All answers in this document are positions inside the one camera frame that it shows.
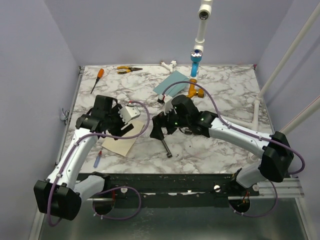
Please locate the yellow handled pliers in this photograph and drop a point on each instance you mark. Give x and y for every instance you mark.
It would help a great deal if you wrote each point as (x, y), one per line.
(121, 70)

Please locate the metal wall hook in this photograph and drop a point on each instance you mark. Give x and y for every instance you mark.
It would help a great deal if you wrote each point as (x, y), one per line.
(64, 116)

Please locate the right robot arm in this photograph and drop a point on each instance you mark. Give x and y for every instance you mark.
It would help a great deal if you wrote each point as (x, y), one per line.
(272, 150)

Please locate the white pipe tee fitting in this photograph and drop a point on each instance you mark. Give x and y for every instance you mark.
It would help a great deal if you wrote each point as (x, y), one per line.
(170, 67)

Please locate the white PVC pipe assembly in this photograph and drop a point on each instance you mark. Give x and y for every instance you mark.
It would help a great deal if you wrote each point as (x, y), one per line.
(204, 14)

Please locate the blue tap valve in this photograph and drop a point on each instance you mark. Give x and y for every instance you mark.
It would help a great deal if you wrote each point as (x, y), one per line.
(196, 57)

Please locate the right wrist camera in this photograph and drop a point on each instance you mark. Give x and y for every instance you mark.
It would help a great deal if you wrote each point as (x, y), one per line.
(166, 101)

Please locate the black metal T bar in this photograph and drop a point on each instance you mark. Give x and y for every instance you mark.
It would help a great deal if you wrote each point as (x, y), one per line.
(168, 152)

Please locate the orange brass tap valve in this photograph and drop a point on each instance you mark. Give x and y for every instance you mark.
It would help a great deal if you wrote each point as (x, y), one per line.
(193, 92)

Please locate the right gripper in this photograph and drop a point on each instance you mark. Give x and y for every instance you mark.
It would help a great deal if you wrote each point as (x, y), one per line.
(161, 120)

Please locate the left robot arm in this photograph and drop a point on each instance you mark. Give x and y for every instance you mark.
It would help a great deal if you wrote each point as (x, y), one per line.
(60, 194)

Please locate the orange handled screwdriver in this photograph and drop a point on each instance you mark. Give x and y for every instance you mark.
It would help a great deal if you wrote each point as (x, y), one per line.
(98, 77)

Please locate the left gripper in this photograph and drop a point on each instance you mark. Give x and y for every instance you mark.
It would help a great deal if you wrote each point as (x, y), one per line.
(119, 131)

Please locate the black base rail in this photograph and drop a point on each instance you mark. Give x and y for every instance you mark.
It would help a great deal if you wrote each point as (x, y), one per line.
(171, 190)

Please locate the brown paper letter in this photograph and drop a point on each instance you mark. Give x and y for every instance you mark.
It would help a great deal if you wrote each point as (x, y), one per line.
(122, 146)

